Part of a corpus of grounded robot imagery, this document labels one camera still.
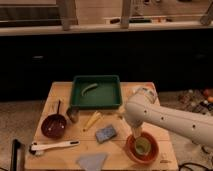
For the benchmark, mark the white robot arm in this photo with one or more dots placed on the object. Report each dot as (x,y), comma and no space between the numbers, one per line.
(141,107)

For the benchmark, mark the orange bowl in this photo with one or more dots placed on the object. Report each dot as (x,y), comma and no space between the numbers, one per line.
(142,159)

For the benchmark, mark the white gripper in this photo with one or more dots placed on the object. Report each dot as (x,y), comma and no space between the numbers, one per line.
(136,131)

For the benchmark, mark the blue sponge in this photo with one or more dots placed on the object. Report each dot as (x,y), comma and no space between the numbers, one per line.
(105,134)

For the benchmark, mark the green cucumber toy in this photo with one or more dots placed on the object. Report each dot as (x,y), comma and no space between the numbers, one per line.
(89,87)

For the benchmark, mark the green plastic tray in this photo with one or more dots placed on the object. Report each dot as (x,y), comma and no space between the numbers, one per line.
(106,96)

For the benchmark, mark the small metal cup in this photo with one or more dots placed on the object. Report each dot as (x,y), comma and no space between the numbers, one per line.
(73,114)

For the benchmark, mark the green item in bowl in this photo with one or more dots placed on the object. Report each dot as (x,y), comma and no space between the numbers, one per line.
(142,146)

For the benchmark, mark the grey triangular cloth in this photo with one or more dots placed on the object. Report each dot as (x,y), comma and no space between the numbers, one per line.
(92,162)

